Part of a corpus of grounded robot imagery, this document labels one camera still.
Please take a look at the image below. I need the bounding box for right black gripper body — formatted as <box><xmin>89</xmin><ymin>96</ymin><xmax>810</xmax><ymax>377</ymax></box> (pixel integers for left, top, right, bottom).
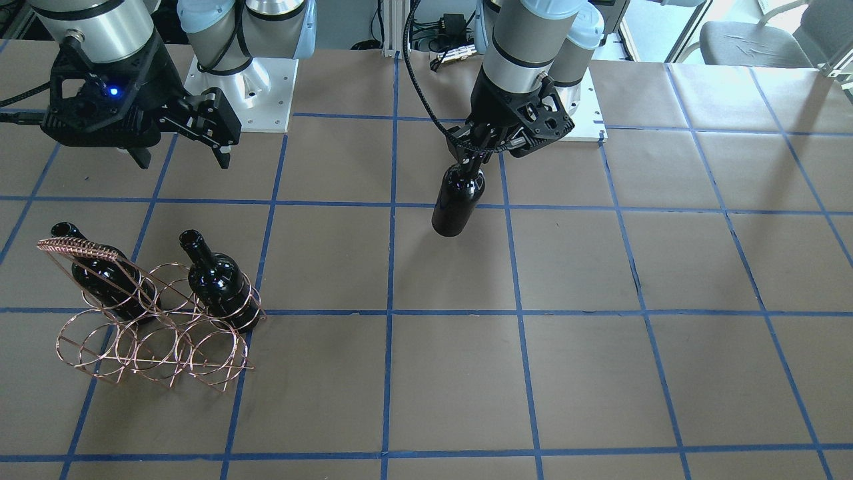
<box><xmin>41</xmin><ymin>31</ymin><xmax>200</xmax><ymax>149</ymax></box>

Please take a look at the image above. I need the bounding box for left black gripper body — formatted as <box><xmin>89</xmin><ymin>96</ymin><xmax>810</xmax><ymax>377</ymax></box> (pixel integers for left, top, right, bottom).
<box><xmin>460</xmin><ymin>68</ymin><xmax>574</xmax><ymax>157</ymax></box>

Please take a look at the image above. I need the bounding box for dark wine bottle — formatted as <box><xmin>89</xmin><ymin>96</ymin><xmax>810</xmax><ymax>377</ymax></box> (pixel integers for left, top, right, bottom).
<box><xmin>430</xmin><ymin>165</ymin><xmax>486</xmax><ymax>237</ymax></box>

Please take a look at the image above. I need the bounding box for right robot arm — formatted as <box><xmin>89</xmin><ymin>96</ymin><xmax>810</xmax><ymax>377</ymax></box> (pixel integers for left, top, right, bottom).
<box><xmin>30</xmin><ymin>1</ymin><xmax>317</xmax><ymax>168</ymax></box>

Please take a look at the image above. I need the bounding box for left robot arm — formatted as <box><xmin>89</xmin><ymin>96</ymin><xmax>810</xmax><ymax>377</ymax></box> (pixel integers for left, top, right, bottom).
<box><xmin>448</xmin><ymin>1</ymin><xmax>605</xmax><ymax>177</ymax></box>

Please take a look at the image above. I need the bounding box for dark bottle in basket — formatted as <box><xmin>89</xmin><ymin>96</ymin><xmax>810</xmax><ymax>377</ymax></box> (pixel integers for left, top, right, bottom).
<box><xmin>72</xmin><ymin>256</ymin><xmax>156</xmax><ymax>326</ymax></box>
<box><xmin>179</xmin><ymin>230</ymin><xmax>262</xmax><ymax>334</ymax></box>

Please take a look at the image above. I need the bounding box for grey office chair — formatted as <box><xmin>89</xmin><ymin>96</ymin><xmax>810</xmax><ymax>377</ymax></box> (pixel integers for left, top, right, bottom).
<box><xmin>673</xmin><ymin>1</ymin><xmax>852</xmax><ymax>78</ymax></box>

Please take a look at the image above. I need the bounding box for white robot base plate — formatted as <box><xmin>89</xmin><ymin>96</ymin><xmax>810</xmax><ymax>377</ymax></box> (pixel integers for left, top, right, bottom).
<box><xmin>184</xmin><ymin>57</ymin><xmax>299</xmax><ymax>133</ymax></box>

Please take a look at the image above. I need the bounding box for black braided cable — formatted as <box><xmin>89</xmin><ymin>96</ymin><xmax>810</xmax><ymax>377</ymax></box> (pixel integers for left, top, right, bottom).
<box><xmin>403</xmin><ymin>0</ymin><xmax>514</xmax><ymax>155</ymax></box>

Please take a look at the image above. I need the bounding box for aluminium frame post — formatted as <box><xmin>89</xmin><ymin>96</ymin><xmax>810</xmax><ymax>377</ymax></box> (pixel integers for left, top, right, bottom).
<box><xmin>381</xmin><ymin>0</ymin><xmax>409</xmax><ymax>58</ymax></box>

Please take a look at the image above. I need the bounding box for copper wire wine basket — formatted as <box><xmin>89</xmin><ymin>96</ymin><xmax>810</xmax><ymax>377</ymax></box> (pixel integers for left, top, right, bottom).
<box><xmin>37</xmin><ymin>237</ymin><xmax>253</xmax><ymax>392</ymax></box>

